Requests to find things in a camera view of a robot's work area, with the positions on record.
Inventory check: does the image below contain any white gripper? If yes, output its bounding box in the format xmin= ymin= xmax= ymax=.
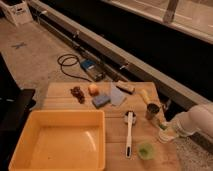
xmin=157 ymin=121 xmax=183 ymax=144

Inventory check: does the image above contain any green pepper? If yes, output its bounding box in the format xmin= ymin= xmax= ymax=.
xmin=159 ymin=123 xmax=167 ymax=130

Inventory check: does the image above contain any metal cup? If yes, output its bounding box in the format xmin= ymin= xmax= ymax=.
xmin=145 ymin=103 xmax=160 ymax=120

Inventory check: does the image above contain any green paper cup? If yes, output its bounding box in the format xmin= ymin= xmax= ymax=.
xmin=137 ymin=142 xmax=155 ymax=160

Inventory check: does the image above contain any wooden board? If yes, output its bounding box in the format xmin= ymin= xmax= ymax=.
xmin=43 ymin=82 xmax=181 ymax=171

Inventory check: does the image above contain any white dish brush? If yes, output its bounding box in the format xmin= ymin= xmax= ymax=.
xmin=124 ymin=111 xmax=136 ymax=158

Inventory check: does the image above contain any yellow banana toy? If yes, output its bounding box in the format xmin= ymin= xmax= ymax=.
xmin=140 ymin=89 xmax=150 ymax=105

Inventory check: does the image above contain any light blue cloth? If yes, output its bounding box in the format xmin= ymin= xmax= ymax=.
xmin=110 ymin=84 xmax=126 ymax=106

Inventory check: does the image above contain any brown eraser block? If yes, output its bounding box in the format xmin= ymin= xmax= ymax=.
xmin=116 ymin=81 xmax=135 ymax=94

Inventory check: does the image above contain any blue sponge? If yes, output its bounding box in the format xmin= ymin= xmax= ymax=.
xmin=92 ymin=94 xmax=110 ymax=108

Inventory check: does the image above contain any orange block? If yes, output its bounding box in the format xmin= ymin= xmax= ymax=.
xmin=88 ymin=84 xmax=99 ymax=96

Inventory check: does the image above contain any dark grape bunch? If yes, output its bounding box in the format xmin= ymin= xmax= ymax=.
xmin=71 ymin=86 xmax=85 ymax=104

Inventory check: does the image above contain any blue power box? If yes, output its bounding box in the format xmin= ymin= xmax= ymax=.
xmin=80 ymin=59 xmax=105 ymax=82

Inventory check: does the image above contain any yellow plastic tub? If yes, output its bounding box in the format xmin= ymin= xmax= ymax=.
xmin=8 ymin=110 xmax=105 ymax=171

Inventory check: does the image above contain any black chair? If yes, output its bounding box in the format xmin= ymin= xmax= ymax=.
xmin=0 ymin=53 xmax=36 ymax=171

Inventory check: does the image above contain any white cardboard box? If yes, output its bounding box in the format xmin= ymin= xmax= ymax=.
xmin=0 ymin=0 xmax=33 ymax=27

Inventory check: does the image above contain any black cable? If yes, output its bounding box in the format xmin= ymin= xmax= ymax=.
xmin=56 ymin=53 xmax=92 ymax=83

